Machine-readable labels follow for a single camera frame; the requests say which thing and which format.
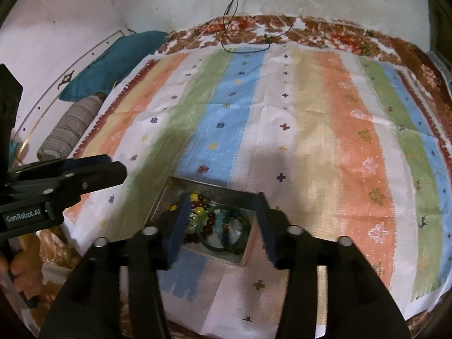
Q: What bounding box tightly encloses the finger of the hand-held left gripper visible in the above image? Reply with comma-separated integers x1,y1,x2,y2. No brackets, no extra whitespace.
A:
14,154,114,181
39,160,128,206

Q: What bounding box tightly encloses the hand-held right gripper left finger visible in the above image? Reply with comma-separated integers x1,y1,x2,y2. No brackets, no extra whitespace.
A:
39,196,192,339

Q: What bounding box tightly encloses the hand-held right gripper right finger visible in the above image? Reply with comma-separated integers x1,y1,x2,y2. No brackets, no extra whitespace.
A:
251,192,412,339

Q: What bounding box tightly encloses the red yellow blue beaded necklace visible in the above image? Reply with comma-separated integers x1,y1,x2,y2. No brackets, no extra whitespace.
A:
165,192,248,245

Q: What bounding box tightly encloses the green jade bangle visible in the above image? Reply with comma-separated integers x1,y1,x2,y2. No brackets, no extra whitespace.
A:
197,204,253,252

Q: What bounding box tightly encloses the metal tin box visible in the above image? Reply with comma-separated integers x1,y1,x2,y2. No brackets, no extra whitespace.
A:
146,175,264,266

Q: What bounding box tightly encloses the person's left hand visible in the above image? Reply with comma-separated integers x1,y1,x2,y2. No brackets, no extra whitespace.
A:
0,249,46,309

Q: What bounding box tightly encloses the grey striped pillow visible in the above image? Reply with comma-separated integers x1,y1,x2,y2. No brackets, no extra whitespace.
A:
37,94,107,162

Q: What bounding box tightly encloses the white bed headboard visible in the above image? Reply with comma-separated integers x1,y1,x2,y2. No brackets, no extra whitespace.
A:
10,27,132,171

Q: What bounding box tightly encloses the teal pillow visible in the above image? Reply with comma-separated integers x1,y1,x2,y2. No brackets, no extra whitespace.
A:
58,30,171,102

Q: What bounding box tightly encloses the striped pastel blanket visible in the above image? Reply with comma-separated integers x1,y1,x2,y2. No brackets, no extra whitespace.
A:
64,44,452,337

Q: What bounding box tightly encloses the light blue bracelet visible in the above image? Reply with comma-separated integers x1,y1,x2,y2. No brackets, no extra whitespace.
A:
212,210,248,246

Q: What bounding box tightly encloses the black cable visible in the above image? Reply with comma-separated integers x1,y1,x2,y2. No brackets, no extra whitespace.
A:
220,0,294,55

